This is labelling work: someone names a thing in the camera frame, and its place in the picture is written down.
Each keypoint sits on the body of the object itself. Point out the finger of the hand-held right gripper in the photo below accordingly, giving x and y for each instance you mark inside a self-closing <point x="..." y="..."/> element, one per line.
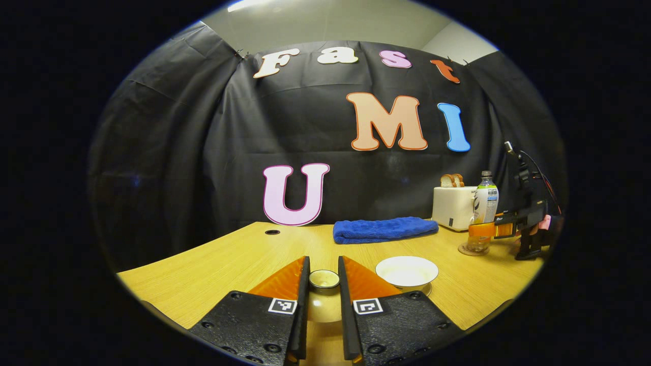
<point x="503" y="226"/>

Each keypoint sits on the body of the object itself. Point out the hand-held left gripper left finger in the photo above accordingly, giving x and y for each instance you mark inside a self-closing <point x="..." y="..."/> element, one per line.
<point x="304" y="315"/>

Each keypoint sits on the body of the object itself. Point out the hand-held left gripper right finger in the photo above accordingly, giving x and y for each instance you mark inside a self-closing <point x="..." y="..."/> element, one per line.
<point x="346" y="315"/>

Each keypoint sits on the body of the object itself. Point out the cream teacup lid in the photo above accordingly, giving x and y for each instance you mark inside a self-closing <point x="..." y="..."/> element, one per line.
<point x="324" y="305"/>

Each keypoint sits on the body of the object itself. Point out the clear labelled water bottle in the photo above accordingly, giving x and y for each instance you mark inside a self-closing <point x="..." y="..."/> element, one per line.
<point x="485" y="203"/>

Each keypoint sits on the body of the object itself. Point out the round cork coaster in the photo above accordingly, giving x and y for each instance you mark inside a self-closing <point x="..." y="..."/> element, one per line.
<point x="464" y="250"/>

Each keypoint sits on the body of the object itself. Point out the cream toaster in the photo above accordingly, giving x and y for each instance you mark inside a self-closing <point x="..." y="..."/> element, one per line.
<point x="450" y="208"/>

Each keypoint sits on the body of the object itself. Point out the toast bread slice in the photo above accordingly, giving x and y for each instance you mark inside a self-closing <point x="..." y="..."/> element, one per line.
<point x="458" y="180"/>
<point x="446" y="181"/>

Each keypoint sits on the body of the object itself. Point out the blue folded towel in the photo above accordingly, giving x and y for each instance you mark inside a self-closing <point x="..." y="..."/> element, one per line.
<point x="384" y="230"/>

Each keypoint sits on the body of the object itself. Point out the black backdrop cloth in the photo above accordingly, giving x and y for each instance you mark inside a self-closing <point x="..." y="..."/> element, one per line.
<point x="178" y="152"/>

